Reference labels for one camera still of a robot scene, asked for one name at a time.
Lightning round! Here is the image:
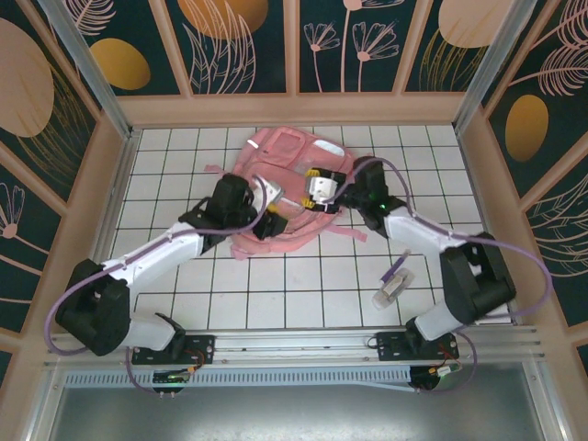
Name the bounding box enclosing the pink backpack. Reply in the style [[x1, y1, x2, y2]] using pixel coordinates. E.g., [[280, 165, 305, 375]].
[[204, 126, 368, 263]]

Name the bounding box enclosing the purple pen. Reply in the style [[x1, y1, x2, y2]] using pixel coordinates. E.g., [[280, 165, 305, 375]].
[[379, 249, 412, 284]]

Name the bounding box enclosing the grey metal sheet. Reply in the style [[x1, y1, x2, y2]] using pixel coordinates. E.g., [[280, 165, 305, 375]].
[[45, 362, 557, 441]]

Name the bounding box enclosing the aluminium side rail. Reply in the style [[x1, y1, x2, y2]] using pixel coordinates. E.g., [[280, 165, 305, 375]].
[[71, 128, 141, 333]]

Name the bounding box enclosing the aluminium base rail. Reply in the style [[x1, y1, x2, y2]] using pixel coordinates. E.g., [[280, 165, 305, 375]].
[[43, 324, 548, 368]]

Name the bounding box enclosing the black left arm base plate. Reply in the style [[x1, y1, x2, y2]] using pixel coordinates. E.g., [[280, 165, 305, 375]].
[[131, 334, 216, 367]]

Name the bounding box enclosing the grey slotted cable duct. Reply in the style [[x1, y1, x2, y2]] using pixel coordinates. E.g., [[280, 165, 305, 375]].
[[63, 369, 417, 391]]

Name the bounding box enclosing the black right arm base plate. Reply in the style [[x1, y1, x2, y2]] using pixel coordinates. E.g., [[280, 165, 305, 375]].
[[376, 329, 459, 364]]

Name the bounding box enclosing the aluminium frame post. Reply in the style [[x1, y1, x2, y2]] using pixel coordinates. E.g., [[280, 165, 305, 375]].
[[452, 0, 539, 134], [39, 0, 135, 139]]

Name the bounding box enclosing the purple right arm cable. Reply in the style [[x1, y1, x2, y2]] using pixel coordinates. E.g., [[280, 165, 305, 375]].
[[351, 156, 555, 396]]

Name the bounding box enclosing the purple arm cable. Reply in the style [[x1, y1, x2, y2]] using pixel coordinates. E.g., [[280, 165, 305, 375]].
[[48, 174, 277, 397], [351, 156, 555, 396]]

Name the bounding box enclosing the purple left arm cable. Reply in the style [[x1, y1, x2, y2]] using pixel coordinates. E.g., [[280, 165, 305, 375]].
[[48, 174, 277, 397]]

